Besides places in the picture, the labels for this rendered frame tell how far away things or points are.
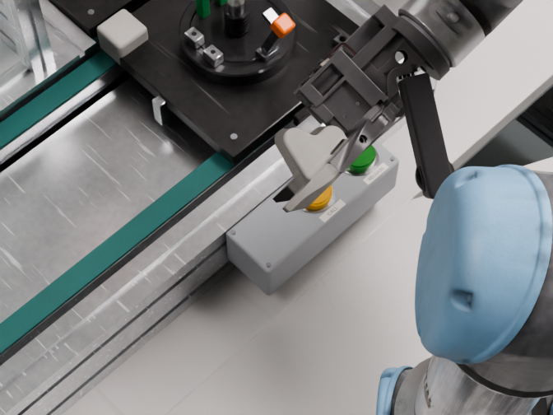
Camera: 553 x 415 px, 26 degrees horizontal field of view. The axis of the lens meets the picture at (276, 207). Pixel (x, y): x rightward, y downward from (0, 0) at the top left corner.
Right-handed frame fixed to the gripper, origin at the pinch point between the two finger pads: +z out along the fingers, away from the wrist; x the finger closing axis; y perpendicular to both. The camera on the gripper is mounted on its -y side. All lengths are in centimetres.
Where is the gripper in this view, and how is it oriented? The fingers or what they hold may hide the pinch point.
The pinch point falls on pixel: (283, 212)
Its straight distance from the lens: 110.3
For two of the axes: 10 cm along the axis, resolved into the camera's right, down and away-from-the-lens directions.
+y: -7.0, -7.1, -0.9
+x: 0.6, 0.6, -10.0
